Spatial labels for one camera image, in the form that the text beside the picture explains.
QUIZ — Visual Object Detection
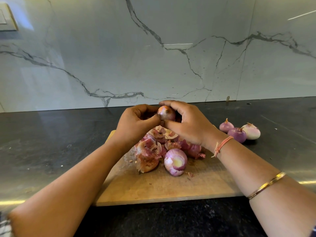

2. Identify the red onion with pale patch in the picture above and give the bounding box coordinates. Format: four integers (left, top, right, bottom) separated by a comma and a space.
164, 148, 189, 177

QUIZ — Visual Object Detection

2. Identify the orange thread bracelet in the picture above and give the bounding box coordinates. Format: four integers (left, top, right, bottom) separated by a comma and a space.
211, 136, 234, 158

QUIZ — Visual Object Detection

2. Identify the pile of onion peels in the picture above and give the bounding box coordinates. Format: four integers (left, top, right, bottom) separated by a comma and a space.
134, 125, 207, 174

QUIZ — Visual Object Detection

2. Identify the black white plaid sleeve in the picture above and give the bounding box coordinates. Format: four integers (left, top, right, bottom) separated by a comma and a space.
0, 215, 12, 237

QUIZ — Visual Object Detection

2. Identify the gold bangle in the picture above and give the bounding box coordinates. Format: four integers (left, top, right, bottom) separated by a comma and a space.
247, 171, 287, 200

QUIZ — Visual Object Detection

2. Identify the small red onion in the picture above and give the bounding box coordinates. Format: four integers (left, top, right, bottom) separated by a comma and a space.
219, 118, 235, 134

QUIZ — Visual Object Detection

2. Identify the person's left hand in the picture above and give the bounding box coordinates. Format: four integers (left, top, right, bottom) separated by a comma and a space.
110, 104, 162, 151

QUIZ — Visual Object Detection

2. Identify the person's right forearm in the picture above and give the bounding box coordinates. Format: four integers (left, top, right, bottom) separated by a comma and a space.
215, 141, 316, 237

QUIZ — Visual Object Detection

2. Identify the person's right hand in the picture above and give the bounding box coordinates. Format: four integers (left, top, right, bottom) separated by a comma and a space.
158, 100, 228, 152

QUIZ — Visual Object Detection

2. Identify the brownish red onion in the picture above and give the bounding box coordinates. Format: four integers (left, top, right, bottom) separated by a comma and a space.
241, 122, 261, 141

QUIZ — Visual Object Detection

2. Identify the person's left forearm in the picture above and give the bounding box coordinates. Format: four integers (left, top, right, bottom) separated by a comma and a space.
7, 143, 128, 237

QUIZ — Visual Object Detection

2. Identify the white wall switch plate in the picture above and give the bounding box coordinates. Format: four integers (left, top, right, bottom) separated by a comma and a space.
0, 2, 18, 32

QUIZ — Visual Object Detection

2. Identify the wooden cutting board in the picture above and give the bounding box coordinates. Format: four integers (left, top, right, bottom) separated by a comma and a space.
95, 127, 244, 207

